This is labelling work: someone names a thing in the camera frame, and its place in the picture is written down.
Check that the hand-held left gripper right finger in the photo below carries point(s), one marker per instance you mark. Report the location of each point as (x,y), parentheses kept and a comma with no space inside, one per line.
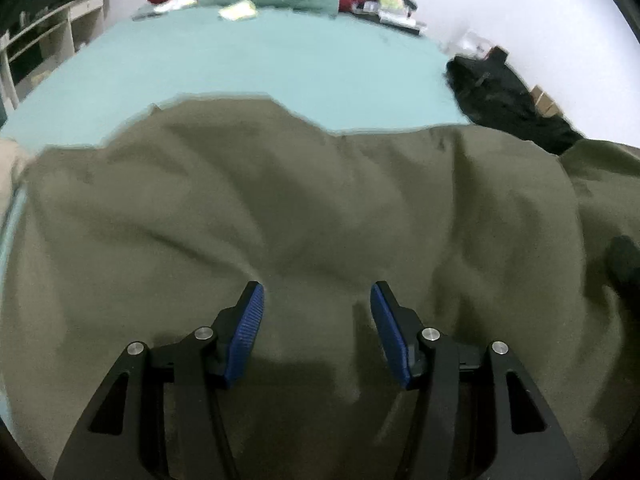
(389,330)

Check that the yellow green packet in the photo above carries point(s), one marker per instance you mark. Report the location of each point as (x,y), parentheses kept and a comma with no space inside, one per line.
(239,10)

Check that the cardboard box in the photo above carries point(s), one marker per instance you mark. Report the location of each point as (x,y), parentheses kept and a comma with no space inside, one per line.
(545,100)

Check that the beige garment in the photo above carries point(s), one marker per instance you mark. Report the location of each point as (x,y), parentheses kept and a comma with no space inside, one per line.
(12,165)

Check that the printed leaflet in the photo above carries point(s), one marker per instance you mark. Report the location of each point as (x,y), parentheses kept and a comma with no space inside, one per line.
(167,6)

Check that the beige wooden desk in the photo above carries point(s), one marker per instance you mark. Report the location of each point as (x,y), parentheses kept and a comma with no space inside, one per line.
(75,15)

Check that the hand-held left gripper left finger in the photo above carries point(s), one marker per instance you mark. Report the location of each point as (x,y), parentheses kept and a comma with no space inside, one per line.
(245,330)

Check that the olive green jacket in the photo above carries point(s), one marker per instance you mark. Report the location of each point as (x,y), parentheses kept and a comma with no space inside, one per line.
(320,200)

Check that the black bag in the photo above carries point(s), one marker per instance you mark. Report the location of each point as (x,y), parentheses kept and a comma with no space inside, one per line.
(505,100)

